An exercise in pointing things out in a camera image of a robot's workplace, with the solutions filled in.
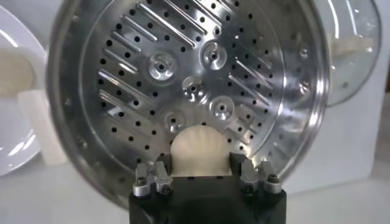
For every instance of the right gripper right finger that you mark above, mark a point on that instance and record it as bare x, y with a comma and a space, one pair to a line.
248, 175

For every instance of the white round plate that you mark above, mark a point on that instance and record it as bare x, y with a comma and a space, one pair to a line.
12, 137

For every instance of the white steamed baozi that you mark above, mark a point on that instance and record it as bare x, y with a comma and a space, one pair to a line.
15, 74
199, 152

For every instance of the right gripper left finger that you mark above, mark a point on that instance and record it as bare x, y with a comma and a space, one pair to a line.
163, 176

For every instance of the round glass lid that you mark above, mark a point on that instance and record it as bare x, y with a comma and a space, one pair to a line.
350, 76

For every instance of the stainless steel steamer basket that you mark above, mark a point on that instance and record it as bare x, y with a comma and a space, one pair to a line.
289, 61

